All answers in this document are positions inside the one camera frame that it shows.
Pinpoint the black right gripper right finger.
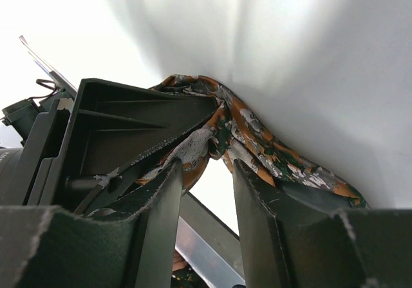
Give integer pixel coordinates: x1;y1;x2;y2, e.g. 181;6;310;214
233;160;411;287

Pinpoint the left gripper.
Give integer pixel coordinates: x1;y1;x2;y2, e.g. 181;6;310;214
1;79;217;216

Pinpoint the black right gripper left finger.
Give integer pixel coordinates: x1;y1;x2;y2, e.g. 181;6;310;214
1;160;182;287

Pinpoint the orange floral tie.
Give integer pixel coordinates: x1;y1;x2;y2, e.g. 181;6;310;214
136;75;369;208

